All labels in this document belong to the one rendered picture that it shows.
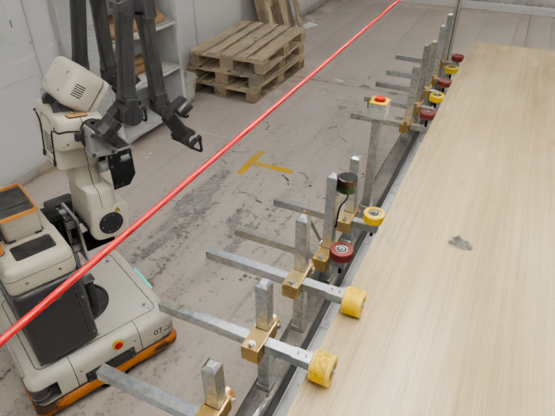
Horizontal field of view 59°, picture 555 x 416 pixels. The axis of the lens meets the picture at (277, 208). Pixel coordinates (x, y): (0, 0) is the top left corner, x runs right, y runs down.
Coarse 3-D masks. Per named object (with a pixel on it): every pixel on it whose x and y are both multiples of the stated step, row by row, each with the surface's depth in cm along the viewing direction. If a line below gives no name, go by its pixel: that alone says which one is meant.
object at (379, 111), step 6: (372, 102) 188; (378, 102) 188; (384, 102) 188; (390, 102) 192; (372, 108) 190; (378, 108) 188; (384, 108) 187; (372, 114) 191; (378, 114) 190; (384, 114) 189; (378, 120) 191; (384, 120) 190
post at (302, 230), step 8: (304, 216) 137; (296, 224) 138; (304, 224) 137; (296, 232) 140; (304, 232) 138; (296, 240) 141; (304, 240) 140; (296, 248) 143; (304, 248) 142; (296, 256) 145; (304, 256) 143; (296, 264) 147; (304, 264) 145; (304, 296) 154; (296, 304) 156; (304, 304) 156; (296, 312) 158; (304, 312) 159; (296, 320) 161; (304, 320) 162
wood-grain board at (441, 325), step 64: (512, 64) 316; (448, 128) 242; (512, 128) 242; (448, 192) 195; (512, 192) 195; (384, 256) 164; (448, 256) 164; (512, 256) 164; (384, 320) 141; (448, 320) 141; (512, 320) 141; (384, 384) 124; (448, 384) 124; (512, 384) 124
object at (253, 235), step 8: (240, 232) 181; (248, 232) 180; (256, 232) 180; (256, 240) 180; (264, 240) 178; (272, 240) 177; (280, 240) 177; (288, 240) 177; (280, 248) 177; (288, 248) 175; (312, 248) 173; (312, 256) 172; (336, 264) 169; (344, 264) 167
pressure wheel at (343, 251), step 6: (330, 246) 167; (336, 246) 167; (342, 246) 166; (348, 246) 167; (330, 252) 165; (336, 252) 164; (342, 252) 165; (348, 252) 164; (336, 258) 164; (342, 258) 163; (348, 258) 164
